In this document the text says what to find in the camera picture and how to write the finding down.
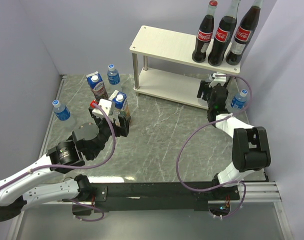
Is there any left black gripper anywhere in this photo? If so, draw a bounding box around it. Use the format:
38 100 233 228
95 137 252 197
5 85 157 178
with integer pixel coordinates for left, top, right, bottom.
89 107 131 159

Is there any water bottle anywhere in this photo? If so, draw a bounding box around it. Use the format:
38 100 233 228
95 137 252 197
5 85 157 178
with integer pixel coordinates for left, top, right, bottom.
52 99 76 129
197 82 212 107
227 89 248 113
107 64 122 92

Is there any cola glass bottle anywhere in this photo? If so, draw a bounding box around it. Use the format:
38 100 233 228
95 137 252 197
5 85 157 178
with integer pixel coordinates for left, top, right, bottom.
208 0 241 67
192 0 218 63
226 0 264 66

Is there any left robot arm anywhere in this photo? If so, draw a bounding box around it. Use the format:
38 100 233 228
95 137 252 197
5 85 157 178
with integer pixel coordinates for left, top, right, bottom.
0 107 131 222

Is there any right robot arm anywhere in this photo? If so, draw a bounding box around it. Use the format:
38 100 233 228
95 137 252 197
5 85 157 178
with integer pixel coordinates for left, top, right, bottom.
197 80 271 200

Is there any white two-tier wooden shelf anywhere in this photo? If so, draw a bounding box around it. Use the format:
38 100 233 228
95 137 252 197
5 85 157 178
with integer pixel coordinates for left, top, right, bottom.
129 25 241 109

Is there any pineapple juice carton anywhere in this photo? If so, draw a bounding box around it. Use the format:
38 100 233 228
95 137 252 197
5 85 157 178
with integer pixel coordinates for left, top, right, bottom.
109 90 130 126

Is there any grape juice carton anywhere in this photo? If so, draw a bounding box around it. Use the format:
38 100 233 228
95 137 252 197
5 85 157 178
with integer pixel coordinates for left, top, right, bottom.
86 71 109 102

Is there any black base crossbar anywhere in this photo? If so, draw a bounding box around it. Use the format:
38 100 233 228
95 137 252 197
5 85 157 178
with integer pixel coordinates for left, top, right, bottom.
87 182 240 212

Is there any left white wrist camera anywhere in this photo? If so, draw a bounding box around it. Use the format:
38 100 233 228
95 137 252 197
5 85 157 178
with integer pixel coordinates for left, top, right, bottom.
90 99 115 120

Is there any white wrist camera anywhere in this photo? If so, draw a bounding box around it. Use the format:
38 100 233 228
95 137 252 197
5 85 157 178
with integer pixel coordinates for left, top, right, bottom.
209 72 228 88
90 99 115 120

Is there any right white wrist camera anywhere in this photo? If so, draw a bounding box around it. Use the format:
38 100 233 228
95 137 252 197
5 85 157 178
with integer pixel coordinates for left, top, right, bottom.
209 72 228 88

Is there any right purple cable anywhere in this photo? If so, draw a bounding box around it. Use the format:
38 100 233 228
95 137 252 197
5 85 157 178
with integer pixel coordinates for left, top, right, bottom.
176 73 253 220

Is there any aluminium frame rail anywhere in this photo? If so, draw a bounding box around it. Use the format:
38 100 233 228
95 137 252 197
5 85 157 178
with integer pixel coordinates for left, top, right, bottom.
9 74 284 240

